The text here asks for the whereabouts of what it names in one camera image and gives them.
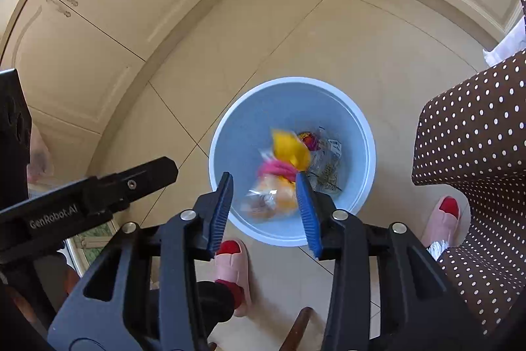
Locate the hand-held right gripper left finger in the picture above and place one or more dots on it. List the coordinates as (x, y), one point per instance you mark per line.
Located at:
(221, 207)

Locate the white cloth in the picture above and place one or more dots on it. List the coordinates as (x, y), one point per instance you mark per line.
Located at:
(507, 46)

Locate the plastic bag with yellow label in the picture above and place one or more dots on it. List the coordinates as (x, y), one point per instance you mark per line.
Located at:
(283, 153)

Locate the pink slipper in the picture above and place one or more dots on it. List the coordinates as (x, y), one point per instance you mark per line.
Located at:
(441, 225)
(231, 277)

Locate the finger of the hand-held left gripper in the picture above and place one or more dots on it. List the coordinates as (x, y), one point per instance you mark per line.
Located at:
(148, 175)
(12, 116)

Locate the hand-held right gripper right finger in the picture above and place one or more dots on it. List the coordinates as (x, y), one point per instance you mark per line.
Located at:
(308, 211)

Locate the round table brown dotted tablecloth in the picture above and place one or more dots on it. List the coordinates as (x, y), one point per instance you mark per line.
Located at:
(472, 137)

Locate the translucent plastic bag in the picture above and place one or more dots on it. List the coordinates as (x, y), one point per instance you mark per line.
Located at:
(41, 153)

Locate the brown wooden piece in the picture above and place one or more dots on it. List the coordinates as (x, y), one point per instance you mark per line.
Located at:
(299, 328)

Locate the clear printed snack wrapper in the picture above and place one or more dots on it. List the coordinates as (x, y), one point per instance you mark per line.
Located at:
(328, 170)

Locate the red yellow small wrapper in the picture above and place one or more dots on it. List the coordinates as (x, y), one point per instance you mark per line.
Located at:
(309, 140)

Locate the white fringe tassels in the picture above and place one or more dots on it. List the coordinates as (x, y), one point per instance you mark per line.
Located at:
(437, 249)

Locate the blue plastic bucket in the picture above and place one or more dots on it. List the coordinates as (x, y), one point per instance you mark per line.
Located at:
(254, 116)

